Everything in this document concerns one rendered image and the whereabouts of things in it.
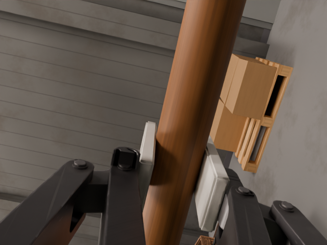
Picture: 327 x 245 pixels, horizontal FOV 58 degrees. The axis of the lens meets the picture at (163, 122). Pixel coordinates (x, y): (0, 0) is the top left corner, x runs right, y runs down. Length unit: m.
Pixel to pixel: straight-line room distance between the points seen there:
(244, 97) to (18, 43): 2.72
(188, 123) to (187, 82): 0.02
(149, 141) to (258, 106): 2.81
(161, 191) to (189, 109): 0.05
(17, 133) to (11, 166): 0.48
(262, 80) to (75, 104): 2.29
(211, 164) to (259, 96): 2.79
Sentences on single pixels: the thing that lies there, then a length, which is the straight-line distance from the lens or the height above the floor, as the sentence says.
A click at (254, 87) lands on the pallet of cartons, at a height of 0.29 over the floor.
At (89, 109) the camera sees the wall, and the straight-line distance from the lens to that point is 3.91.
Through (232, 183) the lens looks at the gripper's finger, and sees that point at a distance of 0.16.
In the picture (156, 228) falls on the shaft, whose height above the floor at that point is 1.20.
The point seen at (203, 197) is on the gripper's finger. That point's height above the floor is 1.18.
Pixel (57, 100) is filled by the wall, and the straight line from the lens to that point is 4.00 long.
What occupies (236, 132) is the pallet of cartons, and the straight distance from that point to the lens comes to 3.41.
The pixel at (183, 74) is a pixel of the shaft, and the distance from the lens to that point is 0.15.
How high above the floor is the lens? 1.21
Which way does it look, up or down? 3 degrees down
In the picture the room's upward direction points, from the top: 78 degrees counter-clockwise
